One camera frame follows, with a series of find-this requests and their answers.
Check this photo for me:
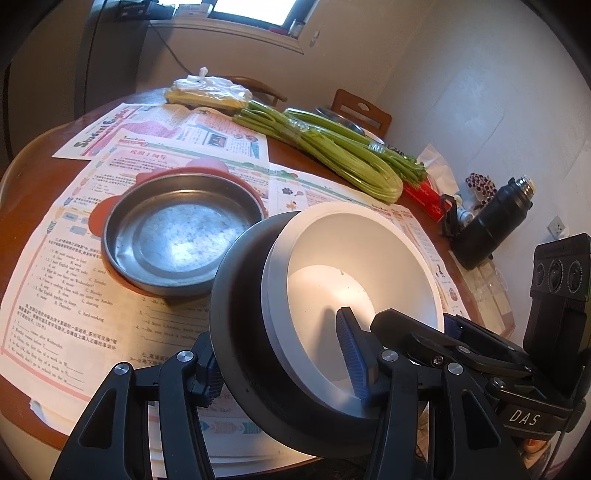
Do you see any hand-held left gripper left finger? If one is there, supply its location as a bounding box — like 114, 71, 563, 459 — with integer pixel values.
50, 331, 225, 480

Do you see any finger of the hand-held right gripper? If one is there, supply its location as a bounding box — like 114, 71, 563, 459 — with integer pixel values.
443, 313, 532, 384
369, 310, 467, 370

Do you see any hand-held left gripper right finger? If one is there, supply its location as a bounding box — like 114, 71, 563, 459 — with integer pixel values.
335, 307, 532, 480

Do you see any steel bowl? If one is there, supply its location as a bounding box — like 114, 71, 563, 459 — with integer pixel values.
209, 211, 444, 460

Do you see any round steel plate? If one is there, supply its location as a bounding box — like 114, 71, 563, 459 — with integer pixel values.
100, 175, 266, 298

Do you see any orange plastic plate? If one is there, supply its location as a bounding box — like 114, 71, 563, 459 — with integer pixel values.
88, 157, 269, 241

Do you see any pale paper sheet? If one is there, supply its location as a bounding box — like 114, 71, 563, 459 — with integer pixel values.
455, 258, 515, 337

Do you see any white cartoon worksheet page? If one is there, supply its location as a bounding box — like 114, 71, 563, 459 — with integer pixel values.
379, 203, 472, 324

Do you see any black thermos bottle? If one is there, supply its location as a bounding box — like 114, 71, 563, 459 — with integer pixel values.
450, 176, 537, 271

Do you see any red tissue box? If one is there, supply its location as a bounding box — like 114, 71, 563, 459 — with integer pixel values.
402, 143, 460, 222

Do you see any large printed newspaper spread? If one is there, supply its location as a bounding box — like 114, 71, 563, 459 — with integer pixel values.
0, 138, 472, 480

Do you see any tied celery bunch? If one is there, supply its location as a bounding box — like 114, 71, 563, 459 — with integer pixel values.
233, 102, 404, 205

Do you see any leafy celery bunch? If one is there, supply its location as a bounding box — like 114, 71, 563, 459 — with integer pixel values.
284, 107, 428, 188

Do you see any steel dish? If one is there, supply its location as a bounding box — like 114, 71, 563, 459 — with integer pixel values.
315, 106, 386, 144

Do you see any wooden chair with cutout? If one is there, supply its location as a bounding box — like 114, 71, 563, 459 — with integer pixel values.
331, 89, 393, 139

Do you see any colourful newspaper sheet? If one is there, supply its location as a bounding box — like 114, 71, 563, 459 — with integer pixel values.
51, 104, 271, 162

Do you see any curved wooden chair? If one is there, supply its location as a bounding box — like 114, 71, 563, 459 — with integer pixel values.
226, 76, 287, 107

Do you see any bag of yellow noodles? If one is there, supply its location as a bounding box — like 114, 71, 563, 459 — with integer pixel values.
165, 68, 254, 112

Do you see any window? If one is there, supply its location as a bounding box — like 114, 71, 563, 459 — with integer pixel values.
203, 0, 319, 28

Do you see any black carrying strap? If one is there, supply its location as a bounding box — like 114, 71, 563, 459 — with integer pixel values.
438, 194, 465, 241

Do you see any black cable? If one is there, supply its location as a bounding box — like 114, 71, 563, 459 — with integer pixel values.
148, 18, 195, 79

